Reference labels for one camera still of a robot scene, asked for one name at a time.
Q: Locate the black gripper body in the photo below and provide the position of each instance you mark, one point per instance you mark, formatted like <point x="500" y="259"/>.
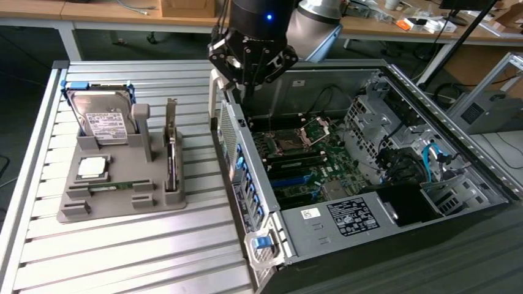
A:
<point x="262" y="18"/>

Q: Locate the black graphics card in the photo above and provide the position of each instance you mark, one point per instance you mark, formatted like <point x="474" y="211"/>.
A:
<point x="171" y="153"/>

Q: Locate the closed cardboard box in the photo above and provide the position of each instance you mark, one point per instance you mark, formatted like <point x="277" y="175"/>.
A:
<point x="183" y="9"/>

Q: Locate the metal socket cover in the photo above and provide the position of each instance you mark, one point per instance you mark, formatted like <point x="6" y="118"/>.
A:
<point x="317" y="131"/>

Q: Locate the metal electronics box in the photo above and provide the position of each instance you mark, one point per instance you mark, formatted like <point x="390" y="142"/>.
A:
<point x="358" y="10"/>

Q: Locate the CPU socket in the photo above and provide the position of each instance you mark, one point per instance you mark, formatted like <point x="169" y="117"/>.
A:
<point x="289" y="144"/>

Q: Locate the tall metal drive cage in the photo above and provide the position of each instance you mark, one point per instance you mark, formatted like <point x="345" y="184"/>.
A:
<point x="368" y="116"/>

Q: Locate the white mug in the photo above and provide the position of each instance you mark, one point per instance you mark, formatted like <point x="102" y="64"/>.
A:
<point x="393" y="3"/>

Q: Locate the blue slot cover clip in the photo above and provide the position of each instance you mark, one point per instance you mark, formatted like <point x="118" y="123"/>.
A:
<point x="241" y="161"/>

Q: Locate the orange small box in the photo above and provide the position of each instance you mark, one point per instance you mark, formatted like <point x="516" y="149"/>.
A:
<point x="405" y="24"/>

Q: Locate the green motherboard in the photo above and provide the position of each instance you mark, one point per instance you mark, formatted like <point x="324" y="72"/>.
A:
<point x="340" y="159"/>

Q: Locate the silver hard disk drive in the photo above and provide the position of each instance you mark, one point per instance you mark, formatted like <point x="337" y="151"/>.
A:
<point x="102" y="122"/>

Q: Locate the blue disk caddy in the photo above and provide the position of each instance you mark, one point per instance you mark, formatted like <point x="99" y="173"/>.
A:
<point x="78" y="85"/>

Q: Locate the blue expansion slot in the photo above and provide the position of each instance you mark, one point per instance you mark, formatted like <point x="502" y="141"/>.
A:
<point x="290" y="181"/>

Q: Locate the white small box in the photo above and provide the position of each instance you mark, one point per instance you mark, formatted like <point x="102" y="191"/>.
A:
<point x="448" y="27"/>

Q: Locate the black expansion slot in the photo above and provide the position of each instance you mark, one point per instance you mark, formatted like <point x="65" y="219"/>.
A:
<point x="294" y="199"/>

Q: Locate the grey parts rack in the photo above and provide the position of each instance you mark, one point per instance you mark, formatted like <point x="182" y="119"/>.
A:
<point x="123" y="171"/>

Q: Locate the black slanted pole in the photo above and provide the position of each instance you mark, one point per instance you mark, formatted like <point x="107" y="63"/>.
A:
<point x="462" y="36"/>

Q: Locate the black monitor with stand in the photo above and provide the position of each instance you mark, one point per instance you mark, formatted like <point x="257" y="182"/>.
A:
<point x="456" y="20"/>

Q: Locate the long wooden desk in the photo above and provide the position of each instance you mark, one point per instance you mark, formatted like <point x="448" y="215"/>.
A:
<point x="41" y="9"/>

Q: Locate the silver CPU chip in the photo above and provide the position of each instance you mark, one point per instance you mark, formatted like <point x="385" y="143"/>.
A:
<point x="93" y="168"/>

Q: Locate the green RAM stick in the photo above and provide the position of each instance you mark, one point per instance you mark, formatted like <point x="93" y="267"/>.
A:
<point x="114" y="185"/>

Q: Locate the grey power supply unit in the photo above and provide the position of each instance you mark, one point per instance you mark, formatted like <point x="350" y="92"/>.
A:
<point x="320" y="226"/>

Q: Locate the grey control box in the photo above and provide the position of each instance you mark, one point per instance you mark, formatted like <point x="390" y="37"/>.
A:
<point x="490" y="116"/>

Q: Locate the cluttered wooden desk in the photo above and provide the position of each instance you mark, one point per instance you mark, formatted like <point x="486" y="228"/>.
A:
<point x="506" y="37"/>

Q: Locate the blue case latch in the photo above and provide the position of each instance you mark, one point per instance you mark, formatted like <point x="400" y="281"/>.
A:
<point x="262" y="242"/>

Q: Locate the brown cardboard piece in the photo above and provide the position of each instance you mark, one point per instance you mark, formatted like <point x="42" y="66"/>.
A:
<point x="510" y="18"/>

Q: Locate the low metal disk bay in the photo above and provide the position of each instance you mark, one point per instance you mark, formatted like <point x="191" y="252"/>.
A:
<point x="450" y="196"/>

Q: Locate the open black PC case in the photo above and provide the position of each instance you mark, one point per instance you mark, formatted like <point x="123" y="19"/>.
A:
<point x="368" y="269"/>

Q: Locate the aluminium profile frame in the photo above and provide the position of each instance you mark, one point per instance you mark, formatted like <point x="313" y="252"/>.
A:
<point x="490" y="76"/>

